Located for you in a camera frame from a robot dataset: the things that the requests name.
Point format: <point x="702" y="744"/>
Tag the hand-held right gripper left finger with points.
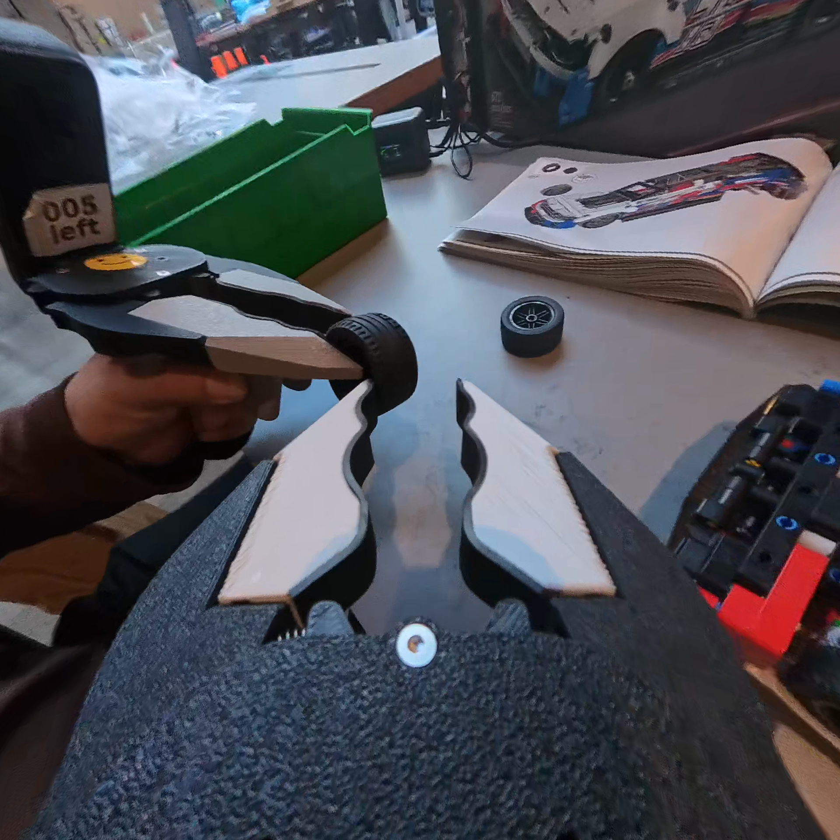
<point x="302" y="512"/>

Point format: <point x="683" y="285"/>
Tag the black toy car wheel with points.
<point x="531" y="328"/>
<point x="387" y="354"/>

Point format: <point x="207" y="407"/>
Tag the clear plastic bags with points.
<point x="164" y="118"/>

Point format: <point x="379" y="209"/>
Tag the black toy car box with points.
<point x="656" y="65"/>

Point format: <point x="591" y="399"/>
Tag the grey workbench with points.
<point x="328" y="79"/>

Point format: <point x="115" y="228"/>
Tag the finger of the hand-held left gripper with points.
<point x="262" y="348"/>
<point x="282" y="298"/>

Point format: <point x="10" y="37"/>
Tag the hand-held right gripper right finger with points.
<point x="531" y="512"/>

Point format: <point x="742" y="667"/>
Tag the wooden frame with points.
<point x="65" y="564"/>

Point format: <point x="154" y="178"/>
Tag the green plastic bin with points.
<point x="275" y="203"/>

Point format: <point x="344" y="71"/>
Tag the open instruction book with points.
<point x="623" y="229"/>

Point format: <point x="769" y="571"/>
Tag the orange plastic items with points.
<point x="229" y="64"/>

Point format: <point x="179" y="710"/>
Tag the person's brown shirt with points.
<point x="39" y="722"/>

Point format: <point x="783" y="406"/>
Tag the person's left hand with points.
<point x="151" y="413"/>

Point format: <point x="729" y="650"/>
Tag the grey desk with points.
<point x="623" y="407"/>

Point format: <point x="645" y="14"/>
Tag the toy brick car chassis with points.
<point x="754" y="499"/>

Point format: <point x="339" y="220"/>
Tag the black power adapter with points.
<point x="400" y="144"/>

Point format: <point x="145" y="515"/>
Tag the person in brown shirt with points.
<point x="164" y="538"/>

